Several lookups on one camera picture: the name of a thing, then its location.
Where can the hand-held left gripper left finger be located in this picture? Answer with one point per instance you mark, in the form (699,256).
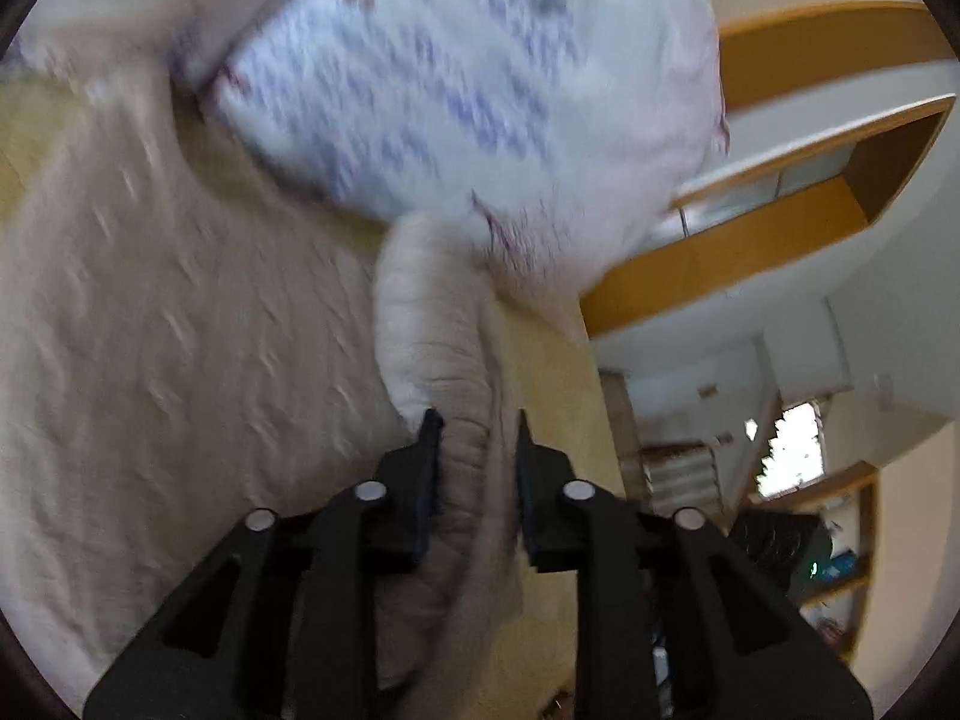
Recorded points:
(424,487)

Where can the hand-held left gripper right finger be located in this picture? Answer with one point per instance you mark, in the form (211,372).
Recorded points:
(525,495)

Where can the staircase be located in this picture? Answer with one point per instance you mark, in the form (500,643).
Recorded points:
(679,476)

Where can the bright window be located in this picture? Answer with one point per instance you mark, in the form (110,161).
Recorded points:
(795,450)

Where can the wooden headboard shelf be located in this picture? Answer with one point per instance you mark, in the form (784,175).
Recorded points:
(712,262)

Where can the wooden shelf unit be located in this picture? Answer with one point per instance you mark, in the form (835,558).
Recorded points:
(855,540)

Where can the blue tree print pillow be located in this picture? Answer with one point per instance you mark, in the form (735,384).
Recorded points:
(465,90)

